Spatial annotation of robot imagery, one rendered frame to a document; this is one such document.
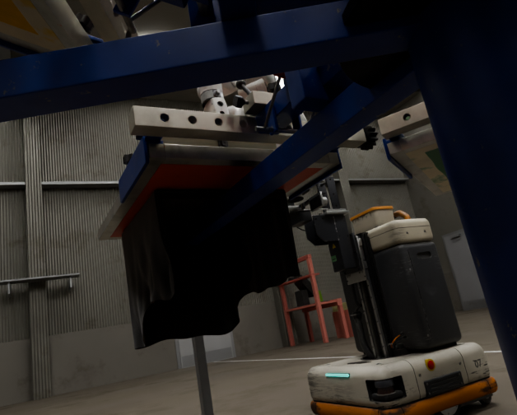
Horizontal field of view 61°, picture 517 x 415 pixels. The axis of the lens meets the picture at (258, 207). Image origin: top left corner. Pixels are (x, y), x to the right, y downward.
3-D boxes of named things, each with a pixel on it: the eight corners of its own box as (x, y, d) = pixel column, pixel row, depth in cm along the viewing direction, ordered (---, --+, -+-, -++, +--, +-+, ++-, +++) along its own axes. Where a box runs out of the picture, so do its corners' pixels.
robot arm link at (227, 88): (215, 85, 158) (238, 75, 154) (219, 111, 155) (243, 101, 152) (191, 67, 145) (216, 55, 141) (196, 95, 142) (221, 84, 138)
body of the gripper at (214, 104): (229, 93, 141) (235, 124, 138) (217, 109, 149) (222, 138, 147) (207, 90, 137) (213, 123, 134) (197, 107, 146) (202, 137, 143)
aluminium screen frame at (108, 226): (98, 240, 169) (97, 230, 170) (233, 232, 198) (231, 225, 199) (150, 157, 104) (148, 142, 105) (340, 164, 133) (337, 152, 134)
